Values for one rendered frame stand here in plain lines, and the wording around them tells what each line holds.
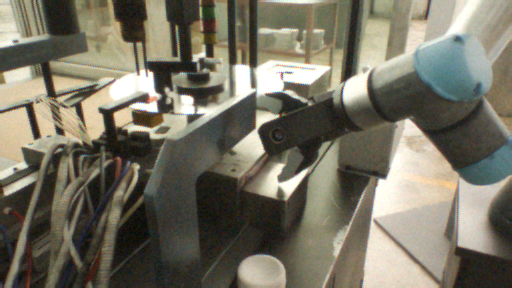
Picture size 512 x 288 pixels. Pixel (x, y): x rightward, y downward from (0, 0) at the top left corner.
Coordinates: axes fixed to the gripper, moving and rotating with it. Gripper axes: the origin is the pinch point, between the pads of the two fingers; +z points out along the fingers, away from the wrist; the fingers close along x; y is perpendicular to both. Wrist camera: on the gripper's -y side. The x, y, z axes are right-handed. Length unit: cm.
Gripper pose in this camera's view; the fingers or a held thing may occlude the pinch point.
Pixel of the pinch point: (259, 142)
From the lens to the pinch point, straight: 67.7
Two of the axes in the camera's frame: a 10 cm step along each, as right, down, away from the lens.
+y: 7.4, -2.7, 6.2
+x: -3.5, -9.4, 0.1
